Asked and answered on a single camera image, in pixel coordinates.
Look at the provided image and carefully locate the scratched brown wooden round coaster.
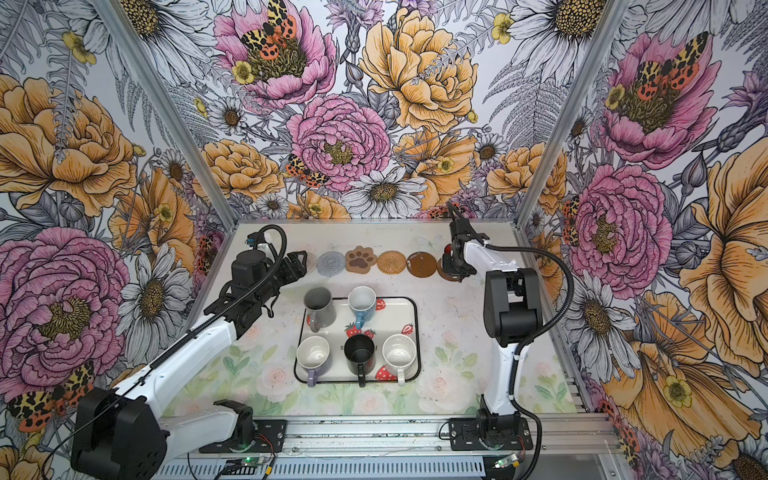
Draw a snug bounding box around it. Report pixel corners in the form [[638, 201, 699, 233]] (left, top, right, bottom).
[[406, 251, 437, 278]]

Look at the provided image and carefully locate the grey woven round coaster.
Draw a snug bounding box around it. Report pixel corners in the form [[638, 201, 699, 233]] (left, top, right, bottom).
[[316, 251, 346, 278]]

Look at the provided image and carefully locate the grey mug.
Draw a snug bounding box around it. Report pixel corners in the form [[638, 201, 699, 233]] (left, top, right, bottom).
[[303, 287, 337, 333]]

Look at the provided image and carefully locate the woven rattan round coaster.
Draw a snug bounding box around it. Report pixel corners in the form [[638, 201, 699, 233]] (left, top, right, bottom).
[[376, 250, 407, 275]]

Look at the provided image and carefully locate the cork paw print coaster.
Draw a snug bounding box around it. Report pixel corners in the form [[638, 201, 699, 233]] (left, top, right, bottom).
[[345, 246, 378, 274]]

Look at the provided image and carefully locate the light blue mug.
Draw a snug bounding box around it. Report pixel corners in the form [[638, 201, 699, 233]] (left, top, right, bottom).
[[348, 286, 377, 330]]

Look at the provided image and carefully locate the plain brown wooden round coaster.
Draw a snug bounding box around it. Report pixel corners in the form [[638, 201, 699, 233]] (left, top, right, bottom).
[[436, 260, 460, 282]]

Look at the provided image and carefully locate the multicolour woven round coaster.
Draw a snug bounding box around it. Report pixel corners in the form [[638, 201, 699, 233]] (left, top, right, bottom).
[[306, 253, 316, 273]]

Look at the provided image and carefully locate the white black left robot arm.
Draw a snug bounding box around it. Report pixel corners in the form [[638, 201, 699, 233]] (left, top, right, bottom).
[[70, 248, 307, 479]]

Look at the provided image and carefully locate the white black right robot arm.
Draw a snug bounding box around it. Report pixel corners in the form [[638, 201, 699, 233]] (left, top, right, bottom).
[[442, 214, 543, 450]]

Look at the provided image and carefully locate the white strawberry serving tray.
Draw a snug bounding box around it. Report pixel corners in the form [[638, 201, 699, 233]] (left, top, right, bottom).
[[298, 296, 422, 384]]

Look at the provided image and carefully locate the black mug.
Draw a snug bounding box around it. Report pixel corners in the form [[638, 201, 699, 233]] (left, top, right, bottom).
[[343, 334, 376, 388]]

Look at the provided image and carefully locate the green circuit board left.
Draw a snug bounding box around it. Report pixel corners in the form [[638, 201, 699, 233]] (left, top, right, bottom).
[[226, 456, 271, 468]]

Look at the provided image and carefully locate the green circuit board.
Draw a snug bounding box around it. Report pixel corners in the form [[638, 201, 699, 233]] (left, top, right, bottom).
[[493, 453, 520, 469], [226, 456, 271, 468]]

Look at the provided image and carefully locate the green circuit board right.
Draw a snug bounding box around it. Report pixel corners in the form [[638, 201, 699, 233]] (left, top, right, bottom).
[[493, 453, 520, 469]]

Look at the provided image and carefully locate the white mug purple handle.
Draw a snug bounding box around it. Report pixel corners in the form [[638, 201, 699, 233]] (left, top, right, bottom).
[[296, 335, 332, 388]]

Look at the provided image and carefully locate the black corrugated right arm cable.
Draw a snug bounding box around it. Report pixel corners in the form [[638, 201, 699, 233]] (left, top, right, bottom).
[[446, 202, 576, 480]]

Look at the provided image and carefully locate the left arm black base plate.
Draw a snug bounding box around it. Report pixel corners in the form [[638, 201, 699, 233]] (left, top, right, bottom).
[[199, 419, 287, 454]]

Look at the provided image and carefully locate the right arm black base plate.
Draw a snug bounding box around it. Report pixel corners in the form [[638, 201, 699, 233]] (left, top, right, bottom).
[[448, 414, 534, 451]]

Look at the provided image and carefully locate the aluminium front rail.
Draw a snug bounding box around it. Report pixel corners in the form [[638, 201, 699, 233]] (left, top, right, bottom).
[[162, 413, 620, 460]]

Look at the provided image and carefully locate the aluminium frame corner post right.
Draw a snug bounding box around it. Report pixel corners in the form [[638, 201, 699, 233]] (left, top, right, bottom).
[[515, 0, 631, 227]]

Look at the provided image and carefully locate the aluminium frame corner post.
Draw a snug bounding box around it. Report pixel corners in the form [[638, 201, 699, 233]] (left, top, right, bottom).
[[515, 0, 631, 227], [94, 1, 238, 232]]

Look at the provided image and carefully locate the aluminium frame corner post left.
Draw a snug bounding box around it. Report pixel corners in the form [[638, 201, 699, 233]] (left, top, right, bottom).
[[94, 1, 238, 232]]

